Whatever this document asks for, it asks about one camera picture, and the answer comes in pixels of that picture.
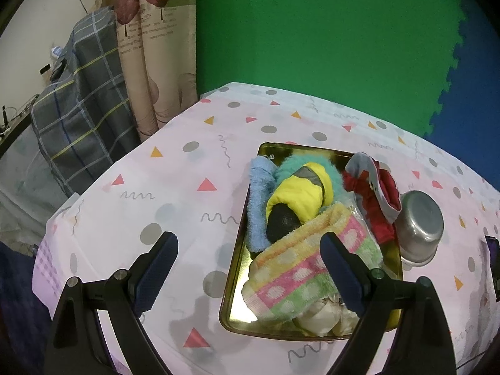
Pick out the teal fuzzy scrunchie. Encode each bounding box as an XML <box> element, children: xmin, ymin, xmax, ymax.
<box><xmin>273</xmin><ymin>152</ymin><xmax>349</xmax><ymax>213</ymax></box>

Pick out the red and gold tin box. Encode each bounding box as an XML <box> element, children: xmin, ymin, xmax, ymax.
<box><xmin>218</xmin><ymin>142</ymin><xmax>404</xmax><ymax>338</ymax></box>

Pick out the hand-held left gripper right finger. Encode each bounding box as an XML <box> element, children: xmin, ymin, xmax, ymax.
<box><xmin>319</xmin><ymin>232</ymin><xmax>458</xmax><ymax>375</ymax></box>

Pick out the pink patterned tablecloth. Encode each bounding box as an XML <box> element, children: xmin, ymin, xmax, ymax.
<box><xmin>31</xmin><ymin>82</ymin><xmax>500</xmax><ymax>375</ymax></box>

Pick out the red and grey cloth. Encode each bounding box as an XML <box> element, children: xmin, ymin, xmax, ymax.
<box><xmin>343</xmin><ymin>159</ymin><xmax>403</xmax><ymax>245</ymax></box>

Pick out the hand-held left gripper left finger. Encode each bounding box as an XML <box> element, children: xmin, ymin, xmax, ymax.
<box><xmin>44</xmin><ymin>231</ymin><xmax>179</xmax><ymax>375</ymax></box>

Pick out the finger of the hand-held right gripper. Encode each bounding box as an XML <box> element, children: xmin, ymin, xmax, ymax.
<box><xmin>483</xmin><ymin>235</ymin><xmax>500</xmax><ymax>303</ymax></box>

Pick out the cream scrunchie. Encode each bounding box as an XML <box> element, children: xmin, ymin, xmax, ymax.
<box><xmin>291</xmin><ymin>295</ymin><xmax>362</xmax><ymax>337</ymax></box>

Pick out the light blue fuzzy scrunchie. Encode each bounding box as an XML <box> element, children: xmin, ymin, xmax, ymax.
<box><xmin>245</xmin><ymin>155</ymin><xmax>279</xmax><ymax>253</ymax></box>

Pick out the green foam mat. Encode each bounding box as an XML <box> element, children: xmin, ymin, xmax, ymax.
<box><xmin>195</xmin><ymin>0</ymin><xmax>469</xmax><ymax>137</ymax></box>

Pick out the light grey sheet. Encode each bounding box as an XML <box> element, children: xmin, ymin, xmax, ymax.
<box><xmin>0</xmin><ymin>125</ymin><xmax>79</xmax><ymax>251</ymax></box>

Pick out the beige printed curtain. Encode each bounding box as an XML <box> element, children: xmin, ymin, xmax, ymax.
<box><xmin>94</xmin><ymin>0</ymin><xmax>198</xmax><ymax>143</ymax></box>

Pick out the grey plaid cloth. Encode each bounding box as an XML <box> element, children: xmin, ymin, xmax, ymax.
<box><xmin>31</xmin><ymin>6</ymin><xmax>143</xmax><ymax>198</ymax></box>

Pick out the pink green striped towel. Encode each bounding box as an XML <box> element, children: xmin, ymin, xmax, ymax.
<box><xmin>241</xmin><ymin>202</ymin><xmax>384</xmax><ymax>323</ymax></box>

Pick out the blue foam mat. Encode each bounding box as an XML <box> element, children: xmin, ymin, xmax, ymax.
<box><xmin>422</xmin><ymin>0</ymin><xmax>500</xmax><ymax>188</ymax></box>

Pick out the dark blue cloth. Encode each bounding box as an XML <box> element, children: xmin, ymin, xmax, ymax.
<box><xmin>0</xmin><ymin>242</ymin><xmax>55</xmax><ymax>375</ymax></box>

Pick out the stainless steel bowl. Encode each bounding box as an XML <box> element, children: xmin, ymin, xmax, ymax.
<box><xmin>394</xmin><ymin>191</ymin><xmax>445</xmax><ymax>268</ymax></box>

